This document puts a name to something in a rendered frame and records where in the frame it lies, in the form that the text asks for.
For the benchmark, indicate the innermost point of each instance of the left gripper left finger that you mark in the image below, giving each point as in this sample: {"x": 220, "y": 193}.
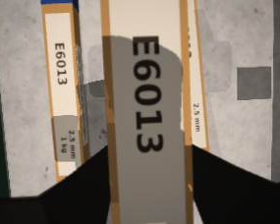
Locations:
{"x": 83, "y": 197}

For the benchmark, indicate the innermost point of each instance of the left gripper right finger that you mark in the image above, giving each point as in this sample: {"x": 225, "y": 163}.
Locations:
{"x": 228, "y": 194}

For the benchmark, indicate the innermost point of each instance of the brown rectangular pack with blue band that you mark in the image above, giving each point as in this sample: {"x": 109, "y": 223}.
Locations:
{"x": 199, "y": 120}

